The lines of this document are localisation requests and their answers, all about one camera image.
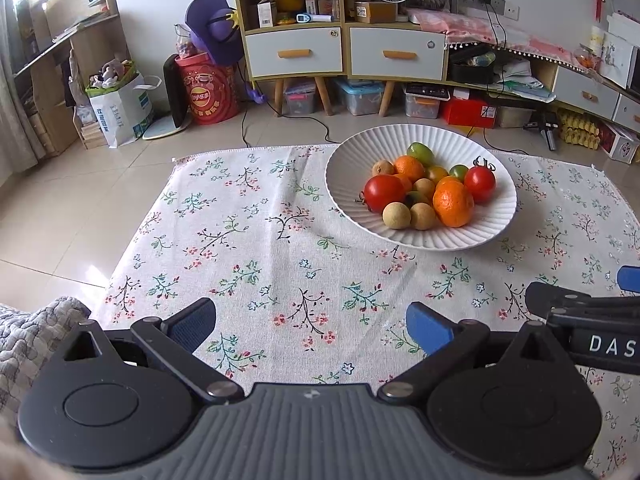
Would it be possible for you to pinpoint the floral tablecloth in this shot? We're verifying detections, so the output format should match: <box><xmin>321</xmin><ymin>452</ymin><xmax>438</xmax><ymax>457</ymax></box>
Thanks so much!
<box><xmin>98</xmin><ymin>143</ymin><xmax>640</xmax><ymax>478</ymax></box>

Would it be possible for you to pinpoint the white ribbed plate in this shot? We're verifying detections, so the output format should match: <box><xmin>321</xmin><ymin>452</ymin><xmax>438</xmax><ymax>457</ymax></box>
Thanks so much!
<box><xmin>324</xmin><ymin>124</ymin><xmax>518</xmax><ymax>252</ymax></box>

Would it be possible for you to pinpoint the white paper bag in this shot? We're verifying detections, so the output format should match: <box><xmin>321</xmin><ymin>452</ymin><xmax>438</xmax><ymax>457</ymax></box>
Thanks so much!
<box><xmin>86</xmin><ymin>74</ymin><xmax>162</xmax><ymax>148</ymax></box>

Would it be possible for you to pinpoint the microwave oven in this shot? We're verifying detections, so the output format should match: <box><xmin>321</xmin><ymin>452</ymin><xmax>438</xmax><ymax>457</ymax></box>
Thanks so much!
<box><xmin>599</xmin><ymin>32</ymin><xmax>639</xmax><ymax>96</ymax></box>

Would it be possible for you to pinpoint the small orange mandarin back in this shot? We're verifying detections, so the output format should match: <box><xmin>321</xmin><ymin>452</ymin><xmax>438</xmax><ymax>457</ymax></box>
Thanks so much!
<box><xmin>394</xmin><ymin>155</ymin><xmax>425</xmax><ymax>182</ymax></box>

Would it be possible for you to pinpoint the red box under shelf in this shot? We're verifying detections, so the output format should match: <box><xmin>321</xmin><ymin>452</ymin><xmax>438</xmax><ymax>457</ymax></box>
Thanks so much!
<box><xmin>442</xmin><ymin>98</ymin><xmax>497</xmax><ymax>128</ymax></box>

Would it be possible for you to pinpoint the wooden bookshelf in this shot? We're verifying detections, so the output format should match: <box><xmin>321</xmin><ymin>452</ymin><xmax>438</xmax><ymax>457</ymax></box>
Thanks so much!
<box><xmin>14</xmin><ymin>0</ymin><xmax>129</xmax><ymax>158</ymax></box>

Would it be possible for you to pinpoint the green tomato round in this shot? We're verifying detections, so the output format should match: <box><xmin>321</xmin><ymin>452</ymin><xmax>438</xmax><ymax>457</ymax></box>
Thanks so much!
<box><xmin>449</xmin><ymin>165</ymin><xmax>469</xmax><ymax>182</ymax></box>

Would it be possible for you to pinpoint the purple plush toy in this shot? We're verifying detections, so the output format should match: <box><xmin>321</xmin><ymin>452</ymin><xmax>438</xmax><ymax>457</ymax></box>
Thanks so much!
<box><xmin>184</xmin><ymin>0</ymin><xmax>244</xmax><ymax>66</ymax></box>

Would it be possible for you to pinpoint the brown longan fruit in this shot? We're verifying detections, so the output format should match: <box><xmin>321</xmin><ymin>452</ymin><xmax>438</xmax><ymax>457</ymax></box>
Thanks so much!
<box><xmin>382</xmin><ymin>202</ymin><xmax>411</xmax><ymax>230</ymax></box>

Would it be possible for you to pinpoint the pink cloth on shelf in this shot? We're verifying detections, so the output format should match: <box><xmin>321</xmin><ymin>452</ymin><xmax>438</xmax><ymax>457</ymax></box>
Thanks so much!
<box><xmin>407</xmin><ymin>9</ymin><xmax>586</xmax><ymax>74</ymax></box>

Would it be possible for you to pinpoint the red tomato in plate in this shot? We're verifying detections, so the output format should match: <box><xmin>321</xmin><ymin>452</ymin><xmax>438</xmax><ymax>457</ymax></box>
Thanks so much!
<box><xmin>362</xmin><ymin>174</ymin><xmax>406</xmax><ymax>214</ymax></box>

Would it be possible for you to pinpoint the green tomato oval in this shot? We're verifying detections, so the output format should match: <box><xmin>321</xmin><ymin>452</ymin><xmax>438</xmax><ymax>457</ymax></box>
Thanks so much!
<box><xmin>407</xmin><ymin>142</ymin><xmax>435</xmax><ymax>167</ymax></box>

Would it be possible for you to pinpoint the red snack bucket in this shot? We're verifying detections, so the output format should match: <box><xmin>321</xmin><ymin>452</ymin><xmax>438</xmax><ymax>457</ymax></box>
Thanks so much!
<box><xmin>176</xmin><ymin>52</ymin><xmax>240</xmax><ymax>125</ymax></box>

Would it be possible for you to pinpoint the brown longan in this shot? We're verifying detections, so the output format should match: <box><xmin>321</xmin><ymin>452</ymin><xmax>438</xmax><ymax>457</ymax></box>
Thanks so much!
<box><xmin>410</xmin><ymin>203</ymin><xmax>437</xmax><ymax>231</ymax></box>
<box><xmin>371</xmin><ymin>159</ymin><xmax>396</xmax><ymax>177</ymax></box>

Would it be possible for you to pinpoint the yellow orange tomato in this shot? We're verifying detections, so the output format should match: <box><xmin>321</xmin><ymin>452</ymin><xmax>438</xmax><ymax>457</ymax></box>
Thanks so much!
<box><xmin>426</xmin><ymin>166</ymin><xmax>449</xmax><ymax>184</ymax></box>

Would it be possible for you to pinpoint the large orange mandarin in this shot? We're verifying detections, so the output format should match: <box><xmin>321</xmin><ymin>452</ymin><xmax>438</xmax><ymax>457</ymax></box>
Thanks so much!
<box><xmin>432</xmin><ymin>179</ymin><xmax>475</xmax><ymax>229</ymax></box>

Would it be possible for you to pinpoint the red tomato with stem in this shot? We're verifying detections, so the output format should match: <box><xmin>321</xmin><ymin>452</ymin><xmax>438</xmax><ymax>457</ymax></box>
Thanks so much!
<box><xmin>464</xmin><ymin>156</ymin><xmax>497</xmax><ymax>204</ymax></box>

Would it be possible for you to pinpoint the wooden cabinet with drawers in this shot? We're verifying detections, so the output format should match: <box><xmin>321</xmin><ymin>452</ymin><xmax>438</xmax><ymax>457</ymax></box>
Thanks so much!
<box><xmin>235</xmin><ymin>0</ymin><xmax>448</xmax><ymax>116</ymax></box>

